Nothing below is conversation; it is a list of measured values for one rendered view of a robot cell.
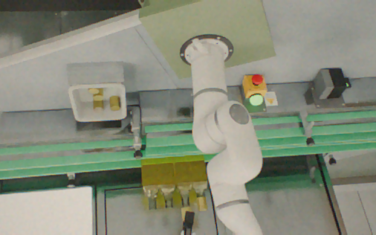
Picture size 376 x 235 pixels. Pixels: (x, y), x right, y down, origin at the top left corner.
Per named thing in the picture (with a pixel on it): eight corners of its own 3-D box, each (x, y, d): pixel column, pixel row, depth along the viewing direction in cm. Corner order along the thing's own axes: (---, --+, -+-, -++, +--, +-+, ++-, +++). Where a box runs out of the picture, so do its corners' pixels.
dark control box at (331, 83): (312, 80, 172) (317, 100, 168) (319, 68, 165) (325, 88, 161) (333, 79, 173) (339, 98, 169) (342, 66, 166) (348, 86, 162)
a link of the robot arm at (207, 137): (185, 102, 127) (188, 155, 119) (210, 79, 117) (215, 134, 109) (214, 110, 131) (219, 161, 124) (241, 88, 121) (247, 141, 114)
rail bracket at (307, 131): (295, 113, 166) (304, 146, 160) (301, 102, 160) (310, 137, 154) (305, 112, 167) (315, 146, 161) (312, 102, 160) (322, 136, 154)
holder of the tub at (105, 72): (78, 107, 168) (78, 126, 164) (67, 63, 144) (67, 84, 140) (125, 104, 170) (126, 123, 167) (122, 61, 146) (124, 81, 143)
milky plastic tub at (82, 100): (75, 101, 163) (76, 122, 159) (66, 64, 144) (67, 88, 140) (125, 98, 166) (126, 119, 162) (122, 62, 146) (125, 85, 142)
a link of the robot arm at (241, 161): (206, 210, 113) (245, 190, 101) (186, 123, 122) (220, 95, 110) (237, 208, 118) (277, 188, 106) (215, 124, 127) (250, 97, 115)
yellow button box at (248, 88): (240, 85, 168) (244, 102, 165) (244, 73, 161) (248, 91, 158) (258, 83, 169) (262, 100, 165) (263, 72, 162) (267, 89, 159)
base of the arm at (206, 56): (171, 42, 128) (173, 89, 120) (210, 25, 122) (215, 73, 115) (198, 68, 140) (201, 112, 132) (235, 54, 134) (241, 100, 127)
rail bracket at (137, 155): (131, 138, 166) (134, 170, 160) (131, 116, 151) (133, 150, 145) (140, 137, 166) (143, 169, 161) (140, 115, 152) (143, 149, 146)
